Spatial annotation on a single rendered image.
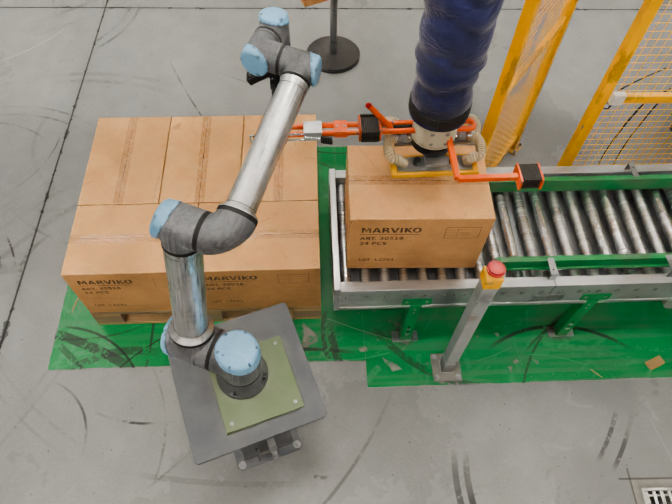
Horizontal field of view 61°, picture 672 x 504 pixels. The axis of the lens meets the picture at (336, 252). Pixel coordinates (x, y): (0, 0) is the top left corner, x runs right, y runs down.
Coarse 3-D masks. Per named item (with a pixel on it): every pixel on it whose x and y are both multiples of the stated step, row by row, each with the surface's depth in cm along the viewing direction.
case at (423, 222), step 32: (352, 160) 249; (384, 160) 249; (352, 192) 239; (384, 192) 240; (416, 192) 240; (448, 192) 240; (480, 192) 241; (352, 224) 235; (384, 224) 236; (416, 224) 236; (448, 224) 236; (480, 224) 237; (352, 256) 257; (384, 256) 257; (416, 256) 258; (448, 256) 258
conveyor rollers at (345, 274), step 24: (336, 192) 292; (528, 192) 294; (552, 192) 292; (600, 192) 293; (624, 192) 293; (648, 192) 296; (504, 216) 283; (552, 216) 287; (576, 216) 284; (624, 216) 287; (648, 216) 285; (504, 240) 279; (528, 240) 276; (600, 240) 277; (624, 240) 278; (480, 264) 269
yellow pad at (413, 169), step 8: (408, 160) 222; (416, 160) 218; (448, 160) 222; (392, 168) 220; (400, 168) 219; (408, 168) 219; (416, 168) 219; (424, 168) 220; (432, 168) 220; (440, 168) 220; (448, 168) 220; (464, 168) 220; (472, 168) 220; (392, 176) 219; (400, 176) 219; (408, 176) 219; (416, 176) 219; (424, 176) 220; (432, 176) 220; (440, 176) 221
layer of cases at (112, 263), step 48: (96, 144) 304; (144, 144) 305; (192, 144) 305; (240, 144) 306; (288, 144) 307; (96, 192) 288; (144, 192) 288; (192, 192) 289; (288, 192) 290; (96, 240) 273; (144, 240) 273; (288, 240) 274; (96, 288) 274; (144, 288) 276; (240, 288) 280; (288, 288) 282
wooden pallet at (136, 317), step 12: (108, 312) 297; (120, 312) 297; (132, 312) 297; (144, 312) 298; (156, 312) 298; (168, 312) 299; (216, 312) 301; (228, 312) 311; (240, 312) 311; (300, 312) 305; (312, 312) 306
